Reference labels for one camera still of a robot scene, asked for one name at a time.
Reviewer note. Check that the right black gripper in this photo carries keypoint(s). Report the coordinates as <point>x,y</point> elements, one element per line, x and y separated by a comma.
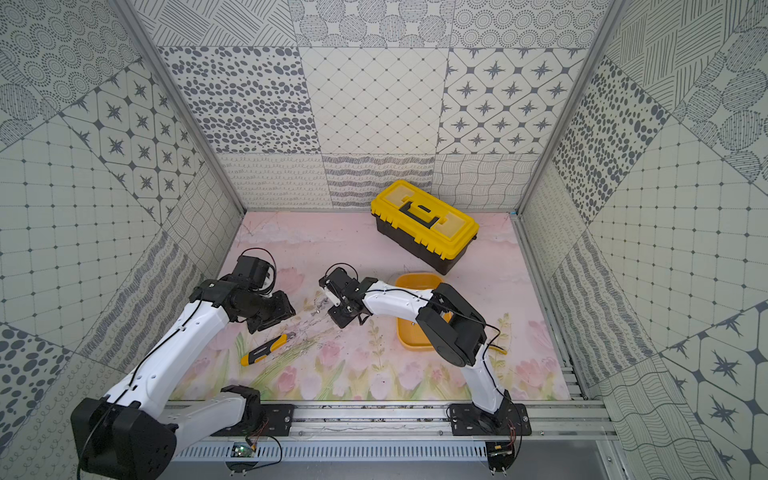
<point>341,320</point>

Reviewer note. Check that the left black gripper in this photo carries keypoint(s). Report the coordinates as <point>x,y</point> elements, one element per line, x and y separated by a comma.
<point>274,308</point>

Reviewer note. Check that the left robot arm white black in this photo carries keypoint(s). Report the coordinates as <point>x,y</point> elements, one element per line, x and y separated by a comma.
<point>127,434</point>

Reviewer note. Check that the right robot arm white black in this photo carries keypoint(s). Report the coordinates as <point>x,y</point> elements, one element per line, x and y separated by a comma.
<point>454,328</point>

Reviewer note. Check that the pile of silver screws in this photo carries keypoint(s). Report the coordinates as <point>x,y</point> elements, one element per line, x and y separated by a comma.
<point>320,306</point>

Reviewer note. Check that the yellow plastic storage tray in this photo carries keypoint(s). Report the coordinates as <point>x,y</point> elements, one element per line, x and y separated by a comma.
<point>410,334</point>

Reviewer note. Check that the yellow black utility knife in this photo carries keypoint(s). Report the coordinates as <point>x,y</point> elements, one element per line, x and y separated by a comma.
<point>266,349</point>

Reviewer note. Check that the yellow black toolbox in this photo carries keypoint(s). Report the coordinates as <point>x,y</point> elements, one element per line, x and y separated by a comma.
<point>425,226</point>

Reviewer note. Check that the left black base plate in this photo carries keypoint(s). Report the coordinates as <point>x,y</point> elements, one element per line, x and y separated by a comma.
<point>269,419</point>

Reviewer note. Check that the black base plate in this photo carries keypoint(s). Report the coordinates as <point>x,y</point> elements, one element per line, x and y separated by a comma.
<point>269,419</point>
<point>468,420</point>

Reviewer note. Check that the white slotted cable duct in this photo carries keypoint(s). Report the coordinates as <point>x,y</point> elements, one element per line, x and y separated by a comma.
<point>335,451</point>

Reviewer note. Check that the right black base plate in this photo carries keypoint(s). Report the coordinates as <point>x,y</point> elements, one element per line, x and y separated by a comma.
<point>468,420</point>

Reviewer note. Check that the aluminium mounting rail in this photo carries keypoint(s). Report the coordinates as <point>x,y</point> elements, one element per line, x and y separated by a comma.
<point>427,420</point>

